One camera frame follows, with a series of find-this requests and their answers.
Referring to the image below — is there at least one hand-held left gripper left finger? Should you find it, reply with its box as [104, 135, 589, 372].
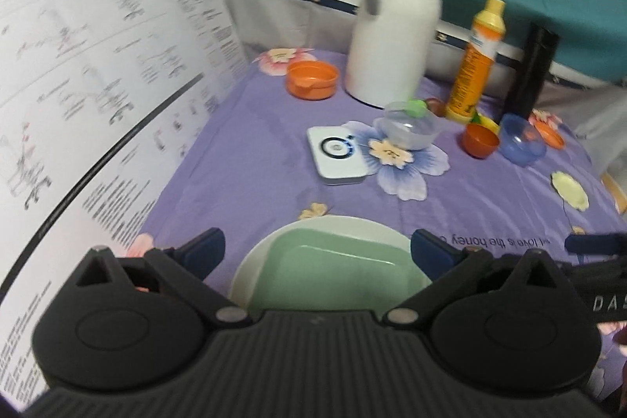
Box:
[73, 228, 252, 329]

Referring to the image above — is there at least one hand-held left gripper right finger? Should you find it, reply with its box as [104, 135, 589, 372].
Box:
[383, 229, 569, 328]

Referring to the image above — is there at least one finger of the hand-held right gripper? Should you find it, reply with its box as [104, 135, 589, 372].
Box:
[565, 233, 627, 255]

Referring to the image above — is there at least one white round plate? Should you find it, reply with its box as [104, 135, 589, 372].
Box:
[230, 215, 429, 311]

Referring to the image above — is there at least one green square plate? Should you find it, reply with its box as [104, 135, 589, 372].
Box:
[252, 226, 432, 312]

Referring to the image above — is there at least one small orange bowl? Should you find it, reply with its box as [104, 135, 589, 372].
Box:
[463, 123, 501, 159]

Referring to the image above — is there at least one clear plastic bowl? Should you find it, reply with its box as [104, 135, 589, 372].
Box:
[373, 101, 444, 150]

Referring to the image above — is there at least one blue plastic bowl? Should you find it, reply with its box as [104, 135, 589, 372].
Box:
[498, 113, 547, 166]

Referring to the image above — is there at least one purple floral tablecloth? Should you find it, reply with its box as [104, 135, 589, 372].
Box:
[125, 48, 627, 404]

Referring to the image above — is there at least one white square device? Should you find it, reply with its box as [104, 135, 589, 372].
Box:
[307, 125, 369, 186]

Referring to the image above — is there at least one yellow toy banana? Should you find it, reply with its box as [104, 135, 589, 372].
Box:
[471, 112, 501, 135]

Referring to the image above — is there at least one black cylindrical bottle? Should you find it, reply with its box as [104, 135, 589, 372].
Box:
[504, 22, 560, 121]

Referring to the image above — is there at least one yellow orange bottle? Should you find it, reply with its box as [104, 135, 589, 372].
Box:
[445, 0, 507, 124]

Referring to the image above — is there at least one orange bowl with spout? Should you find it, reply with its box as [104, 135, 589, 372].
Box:
[286, 60, 340, 100]

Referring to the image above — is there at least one large printed paper sheet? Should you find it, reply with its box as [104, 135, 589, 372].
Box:
[0, 0, 250, 414]

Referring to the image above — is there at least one white thermos bottle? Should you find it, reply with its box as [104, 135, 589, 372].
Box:
[344, 0, 443, 109]

